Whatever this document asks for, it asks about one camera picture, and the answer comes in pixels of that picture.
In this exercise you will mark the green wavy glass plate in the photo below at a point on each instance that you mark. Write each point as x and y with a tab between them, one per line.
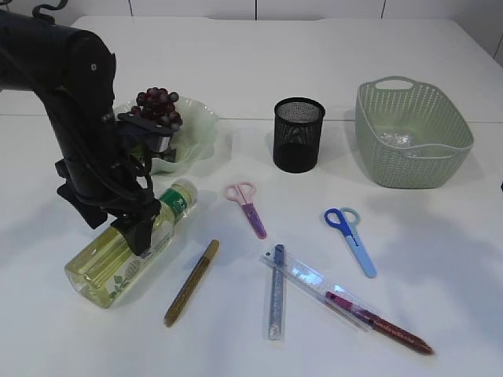
196	133

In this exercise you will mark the yellow tea bottle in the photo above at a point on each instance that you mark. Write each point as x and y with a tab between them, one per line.
105	268

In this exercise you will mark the blue glitter pen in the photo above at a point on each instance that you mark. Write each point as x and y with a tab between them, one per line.
276	295

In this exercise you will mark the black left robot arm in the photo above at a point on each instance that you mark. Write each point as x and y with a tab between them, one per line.
72	72

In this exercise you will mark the purple plastic grape bunch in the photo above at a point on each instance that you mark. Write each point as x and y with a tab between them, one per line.
158	105

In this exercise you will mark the blue scissors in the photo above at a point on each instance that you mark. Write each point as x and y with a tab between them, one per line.
345	220

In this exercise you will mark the green woven plastic basket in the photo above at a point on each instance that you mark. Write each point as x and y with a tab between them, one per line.
398	104

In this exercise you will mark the red glitter pen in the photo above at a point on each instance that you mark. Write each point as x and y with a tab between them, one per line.
376	323

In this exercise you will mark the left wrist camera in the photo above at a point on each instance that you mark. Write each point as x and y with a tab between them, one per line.
135	131

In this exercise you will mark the clear plastic ruler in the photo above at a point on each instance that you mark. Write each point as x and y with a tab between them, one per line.
323	289

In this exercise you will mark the black mesh pen holder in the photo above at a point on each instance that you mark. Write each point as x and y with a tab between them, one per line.
297	133

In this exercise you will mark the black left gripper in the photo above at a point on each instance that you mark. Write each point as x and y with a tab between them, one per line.
123	189

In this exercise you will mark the clear plastic sheet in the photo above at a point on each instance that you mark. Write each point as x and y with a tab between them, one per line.
397	140

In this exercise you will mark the gold glitter pen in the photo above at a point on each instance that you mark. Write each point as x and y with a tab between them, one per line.
187	289

